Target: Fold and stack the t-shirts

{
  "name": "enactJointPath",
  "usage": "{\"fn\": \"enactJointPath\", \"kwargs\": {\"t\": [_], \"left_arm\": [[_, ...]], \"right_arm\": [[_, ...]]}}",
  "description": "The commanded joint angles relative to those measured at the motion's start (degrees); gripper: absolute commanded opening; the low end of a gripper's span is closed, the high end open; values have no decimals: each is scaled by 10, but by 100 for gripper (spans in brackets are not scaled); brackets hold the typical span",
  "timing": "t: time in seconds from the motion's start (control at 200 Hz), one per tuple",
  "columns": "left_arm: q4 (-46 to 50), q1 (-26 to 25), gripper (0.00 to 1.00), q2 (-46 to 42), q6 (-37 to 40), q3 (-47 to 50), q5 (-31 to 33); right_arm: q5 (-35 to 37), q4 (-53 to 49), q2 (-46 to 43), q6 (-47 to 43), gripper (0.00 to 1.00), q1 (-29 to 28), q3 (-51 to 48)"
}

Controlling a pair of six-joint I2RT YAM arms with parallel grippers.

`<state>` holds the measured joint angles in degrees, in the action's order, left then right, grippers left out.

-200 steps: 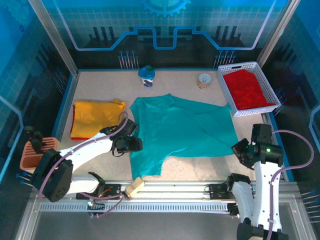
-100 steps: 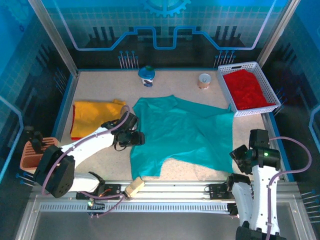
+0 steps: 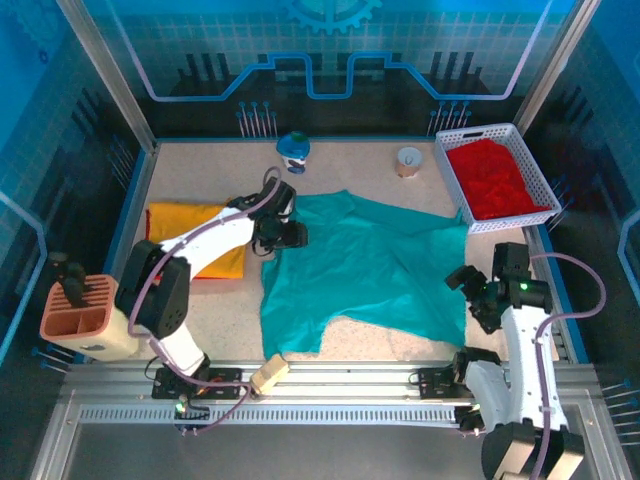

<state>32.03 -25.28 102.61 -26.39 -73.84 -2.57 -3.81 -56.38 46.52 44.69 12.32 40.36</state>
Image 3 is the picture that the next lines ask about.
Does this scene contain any yellow t-shirt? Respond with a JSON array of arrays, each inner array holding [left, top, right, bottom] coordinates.
[[145, 197, 251, 280]]

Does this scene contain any teal t-shirt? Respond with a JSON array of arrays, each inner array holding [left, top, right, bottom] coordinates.
[[259, 188, 471, 357]]

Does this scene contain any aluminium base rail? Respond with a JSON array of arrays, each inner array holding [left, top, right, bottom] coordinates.
[[62, 359, 609, 399]]

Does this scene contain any white perforated plastic basket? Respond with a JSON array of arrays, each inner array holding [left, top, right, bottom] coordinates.
[[433, 122, 564, 236]]

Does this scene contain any beige plastic box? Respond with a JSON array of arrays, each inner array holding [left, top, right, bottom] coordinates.
[[248, 352, 291, 400]]

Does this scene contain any black knife handle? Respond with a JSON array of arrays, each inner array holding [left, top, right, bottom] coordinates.
[[60, 263, 88, 308], [48, 252, 71, 281]]

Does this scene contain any red t-shirt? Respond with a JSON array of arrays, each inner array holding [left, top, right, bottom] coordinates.
[[445, 139, 554, 220]]

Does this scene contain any blue lidded plastic container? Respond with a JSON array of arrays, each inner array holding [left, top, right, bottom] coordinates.
[[276, 130, 312, 176]]

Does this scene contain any paper cup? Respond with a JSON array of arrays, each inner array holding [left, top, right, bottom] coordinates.
[[394, 145, 425, 179]]

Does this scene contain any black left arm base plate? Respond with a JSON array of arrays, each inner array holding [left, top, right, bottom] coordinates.
[[152, 367, 244, 401]]

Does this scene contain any aluminium frame post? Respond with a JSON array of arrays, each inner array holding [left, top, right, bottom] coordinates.
[[54, 0, 159, 151], [512, 0, 599, 134]]

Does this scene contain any pink and cream knife block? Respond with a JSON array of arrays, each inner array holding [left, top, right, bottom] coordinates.
[[39, 273, 144, 362]]

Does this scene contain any grey slotted cable duct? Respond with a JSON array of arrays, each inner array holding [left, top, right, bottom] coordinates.
[[77, 404, 461, 427]]

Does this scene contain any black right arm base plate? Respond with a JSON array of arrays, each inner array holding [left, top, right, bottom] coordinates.
[[409, 367, 461, 401]]

